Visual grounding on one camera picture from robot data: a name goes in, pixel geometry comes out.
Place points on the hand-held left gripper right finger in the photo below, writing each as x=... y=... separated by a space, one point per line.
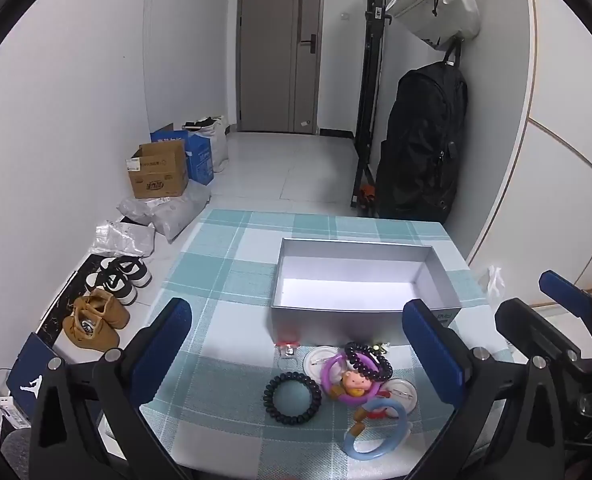
x=431 y=355

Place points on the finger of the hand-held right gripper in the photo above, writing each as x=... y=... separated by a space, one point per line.
x=526 y=325
x=566 y=292

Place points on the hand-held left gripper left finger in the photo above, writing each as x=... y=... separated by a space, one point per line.
x=161 y=350

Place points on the grey cardboard box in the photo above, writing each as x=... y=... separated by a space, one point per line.
x=351 y=320

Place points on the small red-rimmed badge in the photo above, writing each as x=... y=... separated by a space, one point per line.
x=288 y=347

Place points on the white shoulder bag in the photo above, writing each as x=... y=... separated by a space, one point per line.
x=446 y=0

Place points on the white round pin badge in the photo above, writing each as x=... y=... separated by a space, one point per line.
x=401 y=390
x=318 y=357

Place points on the crumpled white plastic bag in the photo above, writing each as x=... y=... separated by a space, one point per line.
x=496 y=282

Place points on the teal plaid tablecloth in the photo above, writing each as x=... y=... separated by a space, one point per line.
x=216 y=310

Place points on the black white sneaker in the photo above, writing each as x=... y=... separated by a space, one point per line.
x=113 y=287
x=133 y=272

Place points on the pink pig figure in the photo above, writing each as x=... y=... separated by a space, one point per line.
x=353 y=382

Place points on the white wardrobe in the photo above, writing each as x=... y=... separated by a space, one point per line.
x=561 y=160

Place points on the blue shoe box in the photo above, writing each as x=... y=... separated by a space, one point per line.
x=31 y=380

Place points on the grey plastic parcel bag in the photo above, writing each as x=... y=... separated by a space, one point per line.
x=181 y=215
x=136 y=207

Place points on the white power strip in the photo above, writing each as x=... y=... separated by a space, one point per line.
x=11 y=410

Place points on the small orange tool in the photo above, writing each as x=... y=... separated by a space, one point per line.
x=367 y=194

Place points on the brown cardboard carton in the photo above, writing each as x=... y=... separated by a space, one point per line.
x=158 y=170

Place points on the blue cardboard carton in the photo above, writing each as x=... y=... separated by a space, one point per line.
x=201 y=157

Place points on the black backpack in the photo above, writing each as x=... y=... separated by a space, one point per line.
x=421 y=150

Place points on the white sack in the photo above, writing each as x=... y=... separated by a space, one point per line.
x=218 y=145

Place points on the black metal rack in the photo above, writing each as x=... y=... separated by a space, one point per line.
x=371 y=85

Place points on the grey brown door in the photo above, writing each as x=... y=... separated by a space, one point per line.
x=276 y=60

